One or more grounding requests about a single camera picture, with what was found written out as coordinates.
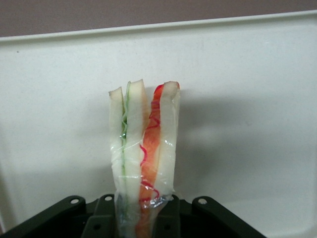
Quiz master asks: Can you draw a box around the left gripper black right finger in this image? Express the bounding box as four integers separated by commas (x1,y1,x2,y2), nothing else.
158,194,267,238

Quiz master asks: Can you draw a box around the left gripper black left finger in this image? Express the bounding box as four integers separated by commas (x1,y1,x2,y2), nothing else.
0,194,117,238

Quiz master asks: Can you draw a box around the triangular sandwich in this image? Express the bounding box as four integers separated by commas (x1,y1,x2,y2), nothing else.
108,78,181,238

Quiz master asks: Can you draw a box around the cream plastic tray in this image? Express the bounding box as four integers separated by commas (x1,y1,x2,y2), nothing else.
0,9,317,238

